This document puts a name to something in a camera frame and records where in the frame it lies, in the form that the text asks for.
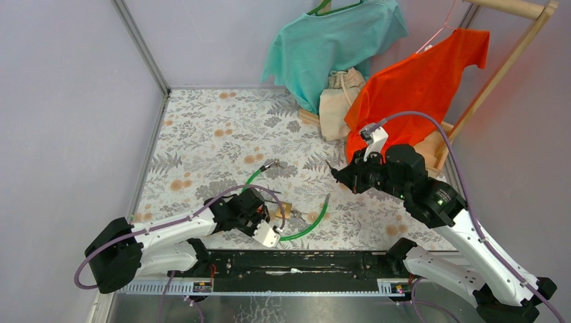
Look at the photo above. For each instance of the wooden clothes rack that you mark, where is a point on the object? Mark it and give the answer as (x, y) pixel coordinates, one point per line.
(433, 147)

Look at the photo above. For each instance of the brass padlock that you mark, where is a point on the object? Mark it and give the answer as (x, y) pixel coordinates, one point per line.
(284, 211)

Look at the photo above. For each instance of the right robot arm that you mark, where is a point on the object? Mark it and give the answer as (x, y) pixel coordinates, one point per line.
(496, 286)

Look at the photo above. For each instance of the orange t-shirt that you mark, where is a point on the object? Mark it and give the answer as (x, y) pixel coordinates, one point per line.
(425, 82)

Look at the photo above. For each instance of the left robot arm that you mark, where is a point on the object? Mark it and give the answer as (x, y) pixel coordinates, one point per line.
(122, 251)

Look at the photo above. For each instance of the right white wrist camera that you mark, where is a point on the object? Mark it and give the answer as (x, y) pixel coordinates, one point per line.
(375, 138)

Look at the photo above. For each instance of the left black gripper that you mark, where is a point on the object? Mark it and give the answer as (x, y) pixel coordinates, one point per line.
(258, 218)

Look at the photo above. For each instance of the cable lock key pair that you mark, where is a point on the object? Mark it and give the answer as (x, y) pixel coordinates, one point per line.
(275, 163)

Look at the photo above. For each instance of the teal t-shirt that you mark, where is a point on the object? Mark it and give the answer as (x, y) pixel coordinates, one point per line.
(305, 51)

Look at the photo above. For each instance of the pink clothes hanger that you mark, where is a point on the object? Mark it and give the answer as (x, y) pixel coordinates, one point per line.
(428, 44)

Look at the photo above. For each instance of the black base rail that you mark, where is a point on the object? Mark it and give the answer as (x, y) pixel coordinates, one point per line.
(292, 271)

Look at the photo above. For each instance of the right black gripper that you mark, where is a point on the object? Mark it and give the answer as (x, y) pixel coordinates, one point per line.
(351, 176)

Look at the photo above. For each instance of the green clothes hanger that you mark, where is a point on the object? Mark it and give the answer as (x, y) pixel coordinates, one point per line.
(325, 7)

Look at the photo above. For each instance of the floral table mat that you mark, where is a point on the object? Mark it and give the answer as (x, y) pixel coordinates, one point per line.
(212, 140)

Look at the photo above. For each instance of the beige drawstring bag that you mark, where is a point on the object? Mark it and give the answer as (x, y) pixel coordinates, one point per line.
(335, 101)

